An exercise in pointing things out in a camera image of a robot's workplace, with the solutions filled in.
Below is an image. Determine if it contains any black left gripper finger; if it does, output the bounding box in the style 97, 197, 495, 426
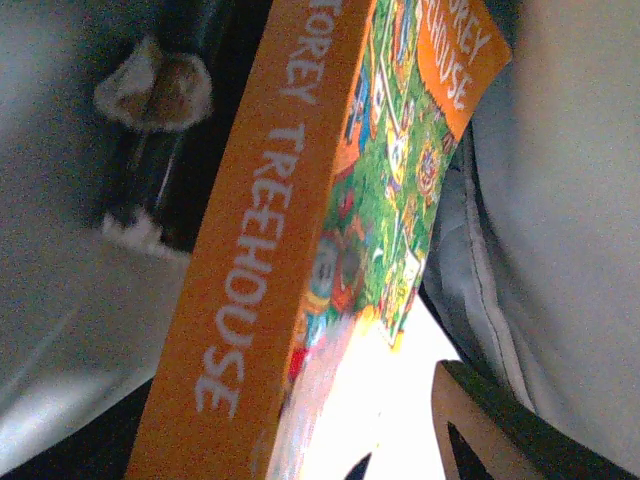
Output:
431, 360, 636, 479

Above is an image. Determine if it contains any navy blue student backpack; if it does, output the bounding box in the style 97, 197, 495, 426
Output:
1, 1, 639, 472

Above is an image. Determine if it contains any orange green paperback book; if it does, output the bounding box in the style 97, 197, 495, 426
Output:
126, 1, 511, 479

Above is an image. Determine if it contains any dark blue Wuthering Heights book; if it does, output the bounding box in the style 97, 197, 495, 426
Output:
93, 1, 271, 259

